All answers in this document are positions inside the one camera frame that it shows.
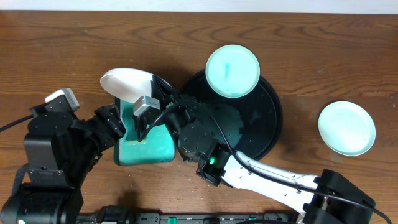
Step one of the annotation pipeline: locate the white plate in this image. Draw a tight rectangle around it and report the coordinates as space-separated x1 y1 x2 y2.
100 68 154 103

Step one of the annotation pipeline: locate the mint plate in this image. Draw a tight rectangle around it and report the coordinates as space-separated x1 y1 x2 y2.
205 44 261 98
318 101 376 157

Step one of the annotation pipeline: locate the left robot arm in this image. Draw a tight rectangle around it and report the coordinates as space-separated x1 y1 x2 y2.
1 101 126 223

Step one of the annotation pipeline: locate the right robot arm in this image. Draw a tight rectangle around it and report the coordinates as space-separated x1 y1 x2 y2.
134 73 391 223

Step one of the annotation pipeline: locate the green rectangular tray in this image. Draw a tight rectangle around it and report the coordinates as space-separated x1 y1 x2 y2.
114 98 175 166

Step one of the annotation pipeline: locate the black round tray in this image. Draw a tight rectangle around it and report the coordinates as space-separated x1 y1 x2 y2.
180 70 283 161

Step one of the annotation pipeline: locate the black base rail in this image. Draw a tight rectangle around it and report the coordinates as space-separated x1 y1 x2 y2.
76 205 299 224

